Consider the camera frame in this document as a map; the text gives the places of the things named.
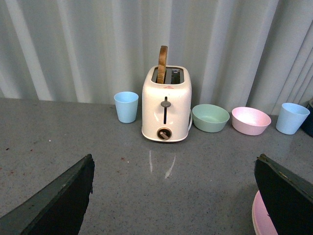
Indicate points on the brown bread slice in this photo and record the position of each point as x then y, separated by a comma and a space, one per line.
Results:
162, 64

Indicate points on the cream white toaster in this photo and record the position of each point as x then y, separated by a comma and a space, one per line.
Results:
166, 108

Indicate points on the green bowl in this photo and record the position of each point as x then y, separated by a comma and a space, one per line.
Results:
210, 118

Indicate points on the light blue cup right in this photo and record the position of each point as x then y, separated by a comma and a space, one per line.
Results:
291, 117

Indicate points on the pink plate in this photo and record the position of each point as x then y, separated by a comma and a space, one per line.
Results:
261, 220

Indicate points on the light blue cup left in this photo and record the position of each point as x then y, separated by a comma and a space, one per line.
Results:
126, 106

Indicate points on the grey curtain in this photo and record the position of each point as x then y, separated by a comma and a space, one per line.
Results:
256, 53

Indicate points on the light blue cup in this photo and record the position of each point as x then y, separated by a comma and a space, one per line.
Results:
126, 106
291, 117

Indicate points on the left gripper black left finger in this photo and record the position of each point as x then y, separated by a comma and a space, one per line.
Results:
58, 208

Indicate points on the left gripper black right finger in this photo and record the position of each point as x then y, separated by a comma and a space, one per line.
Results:
288, 197

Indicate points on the dark blue saucepan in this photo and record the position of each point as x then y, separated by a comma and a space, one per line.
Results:
307, 125

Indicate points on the pink bowl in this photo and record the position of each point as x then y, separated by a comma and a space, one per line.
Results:
250, 121

